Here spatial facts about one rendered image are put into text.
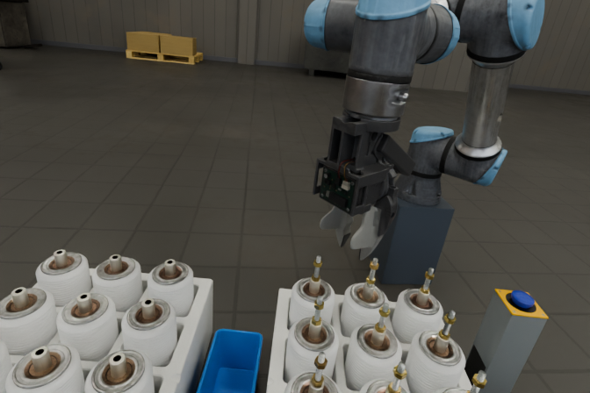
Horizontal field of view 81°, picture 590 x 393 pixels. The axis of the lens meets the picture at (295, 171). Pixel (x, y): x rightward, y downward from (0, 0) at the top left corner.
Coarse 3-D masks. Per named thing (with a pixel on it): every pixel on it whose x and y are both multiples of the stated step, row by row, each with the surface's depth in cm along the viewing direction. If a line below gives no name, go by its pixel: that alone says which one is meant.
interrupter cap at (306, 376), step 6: (312, 372) 58; (300, 378) 56; (306, 378) 57; (324, 378) 57; (294, 384) 55; (300, 384) 55; (306, 384) 56; (324, 384) 56; (330, 384) 56; (294, 390) 54; (300, 390) 55; (306, 390) 55; (324, 390) 55; (330, 390) 55; (336, 390) 55
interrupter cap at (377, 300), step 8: (352, 288) 77; (360, 288) 78; (376, 288) 78; (352, 296) 75; (360, 296) 76; (376, 296) 76; (384, 296) 76; (360, 304) 73; (368, 304) 73; (376, 304) 73
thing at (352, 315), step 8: (344, 296) 77; (344, 304) 76; (352, 304) 74; (344, 312) 76; (352, 312) 74; (360, 312) 72; (368, 312) 72; (376, 312) 72; (344, 320) 77; (352, 320) 74; (360, 320) 73; (368, 320) 73; (376, 320) 73; (344, 328) 77; (352, 328) 75; (344, 336) 77
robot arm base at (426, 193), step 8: (400, 176) 114; (408, 176) 110; (416, 176) 108; (424, 176) 107; (432, 176) 107; (440, 176) 109; (400, 184) 112; (408, 184) 110; (416, 184) 108; (424, 184) 108; (432, 184) 108; (440, 184) 110; (400, 192) 111; (408, 192) 110; (416, 192) 108; (424, 192) 108; (432, 192) 108; (440, 192) 112; (408, 200) 110; (416, 200) 108; (424, 200) 108; (432, 200) 108
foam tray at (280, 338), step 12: (288, 300) 82; (336, 300) 84; (288, 312) 85; (336, 312) 80; (276, 324) 75; (336, 324) 77; (276, 336) 72; (276, 348) 70; (348, 348) 73; (408, 348) 73; (276, 360) 67; (336, 360) 69; (276, 372) 65; (336, 372) 66; (276, 384) 63; (468, 384) 67
